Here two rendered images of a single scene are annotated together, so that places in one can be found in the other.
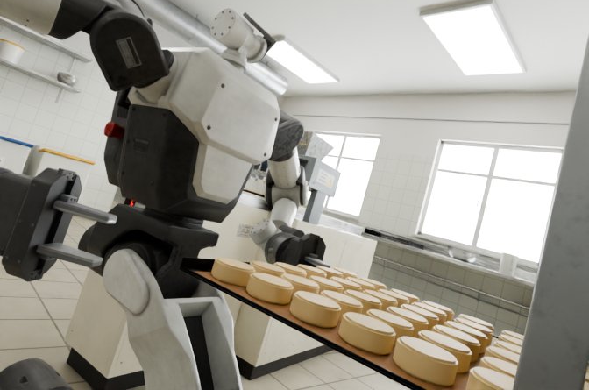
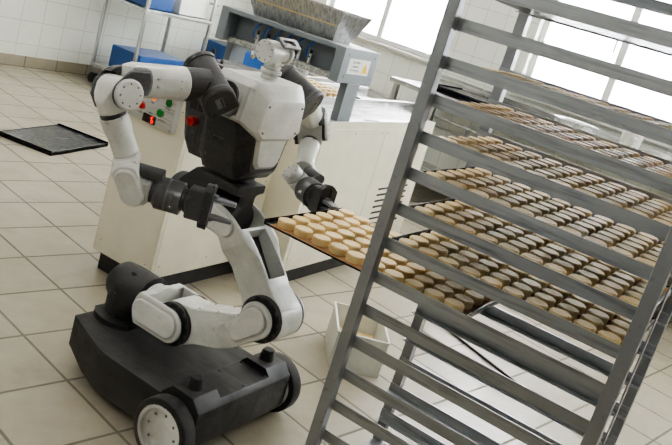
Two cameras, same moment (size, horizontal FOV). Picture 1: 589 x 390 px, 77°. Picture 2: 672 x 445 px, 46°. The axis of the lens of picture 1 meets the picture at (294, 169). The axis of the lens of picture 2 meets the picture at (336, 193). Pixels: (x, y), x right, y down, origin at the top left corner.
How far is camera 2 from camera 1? 1.70 m
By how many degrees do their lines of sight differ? 21
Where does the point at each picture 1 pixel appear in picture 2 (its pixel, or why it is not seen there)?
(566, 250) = (377, 232)
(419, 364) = (351, 258)
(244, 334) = not seen: hidden behind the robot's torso
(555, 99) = not seen: outside the picture
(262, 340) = (286, 247)
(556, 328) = (372, 250)
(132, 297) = (222, 228)
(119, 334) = (155, 243)
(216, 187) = (265, 162)
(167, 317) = (245, 239)
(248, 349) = not seen: hidden behind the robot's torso
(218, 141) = (267, 138)
